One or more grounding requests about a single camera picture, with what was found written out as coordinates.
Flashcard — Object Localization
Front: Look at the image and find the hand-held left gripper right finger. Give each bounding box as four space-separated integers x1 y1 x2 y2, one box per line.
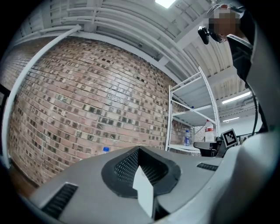
139 146 224 222

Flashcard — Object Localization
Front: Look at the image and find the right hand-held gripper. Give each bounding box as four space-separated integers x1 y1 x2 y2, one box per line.
193 128 239 158

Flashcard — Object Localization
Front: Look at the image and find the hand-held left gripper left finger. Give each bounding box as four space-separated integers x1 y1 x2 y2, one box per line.
29 146 154 224

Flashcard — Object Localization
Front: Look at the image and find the large red label water bottle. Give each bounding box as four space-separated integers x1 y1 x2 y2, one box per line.
204 119 215 142

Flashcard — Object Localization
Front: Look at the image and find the small blue label water bottle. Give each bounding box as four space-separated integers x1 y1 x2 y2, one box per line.
184 129 191 147

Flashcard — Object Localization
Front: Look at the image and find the long ceiling tube light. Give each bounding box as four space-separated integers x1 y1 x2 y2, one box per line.
221 91 252 105

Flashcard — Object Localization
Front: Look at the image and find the white metal shelf rack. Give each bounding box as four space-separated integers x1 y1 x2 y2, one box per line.
164 66 221 154

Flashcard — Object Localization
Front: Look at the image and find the person's black shirt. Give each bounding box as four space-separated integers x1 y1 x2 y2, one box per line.
226 34 254 85

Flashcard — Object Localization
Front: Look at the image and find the white curved pipe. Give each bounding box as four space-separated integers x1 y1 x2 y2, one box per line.
1 24 82 169

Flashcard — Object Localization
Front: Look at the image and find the person's head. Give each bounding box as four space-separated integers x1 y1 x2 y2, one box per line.
206 4 242 43

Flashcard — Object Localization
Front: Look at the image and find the square ceiling light panel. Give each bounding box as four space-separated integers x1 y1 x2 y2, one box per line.
154 0 177 9

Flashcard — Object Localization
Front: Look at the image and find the black cable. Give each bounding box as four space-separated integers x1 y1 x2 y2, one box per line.
244 80 258 137

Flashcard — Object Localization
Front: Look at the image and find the black head-worn camera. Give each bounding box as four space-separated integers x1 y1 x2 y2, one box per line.
197 26 211 45

